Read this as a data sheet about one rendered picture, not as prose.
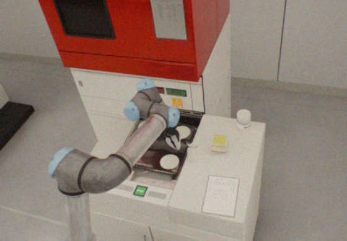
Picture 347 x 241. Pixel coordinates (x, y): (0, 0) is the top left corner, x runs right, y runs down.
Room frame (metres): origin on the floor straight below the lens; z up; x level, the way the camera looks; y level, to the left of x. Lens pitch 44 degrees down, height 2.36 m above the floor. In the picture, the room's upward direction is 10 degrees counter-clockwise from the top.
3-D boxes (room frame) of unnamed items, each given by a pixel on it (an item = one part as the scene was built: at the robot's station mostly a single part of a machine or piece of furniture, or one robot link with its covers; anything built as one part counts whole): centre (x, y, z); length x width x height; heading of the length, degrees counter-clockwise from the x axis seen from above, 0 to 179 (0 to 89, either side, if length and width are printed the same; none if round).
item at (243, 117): (1.33, -0.39, 1.01); 0.07 x 0.07 x 0.10
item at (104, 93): (1.67, 0.16, 1.02); 0.82 x 0.03 x 0.40; 64
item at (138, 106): (1.11, 0.10, 1.41); 0.11 x 0.11 x 0.08; 56
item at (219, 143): (1.21, -0.24, 1.00); 0.07 x 0.07 x 0.07; 68
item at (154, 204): (1.09, 0.30, 0.89); 0.55 x 0.09 x 0.14; 64
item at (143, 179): (1.14, 0.18, 0.87); 0.36 x 0.08 x 0.03; 64
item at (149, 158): (1.38, 0.08, 0.90); 0.34 x 0.34 x 0.01; 64
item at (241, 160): (1.13, -0.22, 0.89); 0.62 x 0.35 x 0.14; 154
